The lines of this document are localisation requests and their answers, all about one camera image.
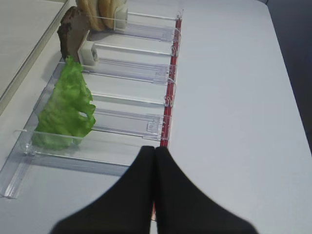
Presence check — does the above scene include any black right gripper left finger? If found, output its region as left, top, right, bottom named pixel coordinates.
left=51, top=146, right=155, bottom=234

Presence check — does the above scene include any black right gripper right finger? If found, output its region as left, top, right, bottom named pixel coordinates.
left=155, top=147, right=257, bottom=234

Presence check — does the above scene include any green lettuce leaf in rack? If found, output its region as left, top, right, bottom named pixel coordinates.
left=32, top=56, right=96, bottom=150

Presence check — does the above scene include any brown meat patty in rack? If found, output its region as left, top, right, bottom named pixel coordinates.
left=57, top=6, right=89, bottom=62

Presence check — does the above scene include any clear acrylic right rack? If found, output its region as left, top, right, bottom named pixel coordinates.
left=0, top=0, right=183, bottom=199

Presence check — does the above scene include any right golden bun half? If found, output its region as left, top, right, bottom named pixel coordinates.
left=98, top=0, right=127, bottom=29

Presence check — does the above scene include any left light bun half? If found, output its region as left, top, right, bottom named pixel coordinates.
left=76, top=0, right=105, bottom=31

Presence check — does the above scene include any cream metal serving tray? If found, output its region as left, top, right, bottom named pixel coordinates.
left=0, top=0, right=75, bottom=112

